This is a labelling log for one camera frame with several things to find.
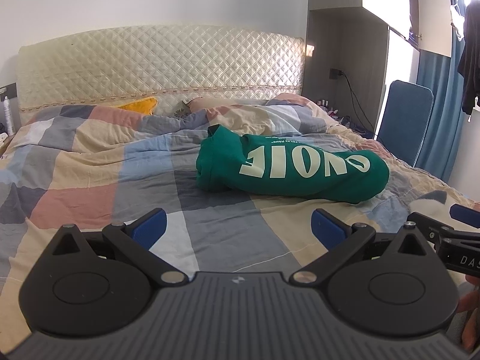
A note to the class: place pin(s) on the black hanging garment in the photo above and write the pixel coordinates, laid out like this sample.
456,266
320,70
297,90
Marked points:
470,63

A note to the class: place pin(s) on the blue curtain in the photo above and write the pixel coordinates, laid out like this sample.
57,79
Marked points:
438,101

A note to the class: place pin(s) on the patchwork quilt bed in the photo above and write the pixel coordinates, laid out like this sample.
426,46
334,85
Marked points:
112,165

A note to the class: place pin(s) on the yellow pillow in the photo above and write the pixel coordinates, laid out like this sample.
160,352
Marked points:
140,105

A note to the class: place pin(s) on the black power adapter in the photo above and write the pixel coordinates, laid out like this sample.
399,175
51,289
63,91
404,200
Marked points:
335,73

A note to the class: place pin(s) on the dark wall socket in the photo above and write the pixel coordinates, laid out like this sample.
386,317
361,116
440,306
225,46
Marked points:
9,90

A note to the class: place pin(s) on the white patterned pillow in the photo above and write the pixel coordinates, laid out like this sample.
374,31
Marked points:
168,107

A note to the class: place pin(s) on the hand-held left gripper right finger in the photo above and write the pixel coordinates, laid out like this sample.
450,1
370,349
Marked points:
326,228

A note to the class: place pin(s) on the white bottle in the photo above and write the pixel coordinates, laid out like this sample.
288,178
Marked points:
9,118

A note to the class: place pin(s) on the blue chair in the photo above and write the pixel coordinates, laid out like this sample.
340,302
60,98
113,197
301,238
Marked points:
407,120

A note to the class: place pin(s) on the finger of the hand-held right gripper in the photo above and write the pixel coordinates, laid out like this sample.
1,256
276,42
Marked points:
467,215
435,227

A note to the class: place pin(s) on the cream quilted headboard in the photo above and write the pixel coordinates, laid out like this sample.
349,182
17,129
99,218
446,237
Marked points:
150,63

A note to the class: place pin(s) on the wooden nightstand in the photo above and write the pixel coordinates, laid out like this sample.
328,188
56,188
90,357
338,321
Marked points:
3,144

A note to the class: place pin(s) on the group of small cosmetic bottles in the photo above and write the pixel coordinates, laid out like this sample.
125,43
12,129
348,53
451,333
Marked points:
326,107

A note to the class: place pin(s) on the green hoodie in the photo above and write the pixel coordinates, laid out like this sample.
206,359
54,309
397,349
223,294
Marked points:
300,165

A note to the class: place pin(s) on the person's right hand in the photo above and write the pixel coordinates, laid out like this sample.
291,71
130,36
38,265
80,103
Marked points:
470,322

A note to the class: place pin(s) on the small wall lamp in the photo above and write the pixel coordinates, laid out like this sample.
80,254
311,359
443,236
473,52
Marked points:
310,50

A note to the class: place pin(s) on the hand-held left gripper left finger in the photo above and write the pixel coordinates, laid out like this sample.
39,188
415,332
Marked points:
150,228

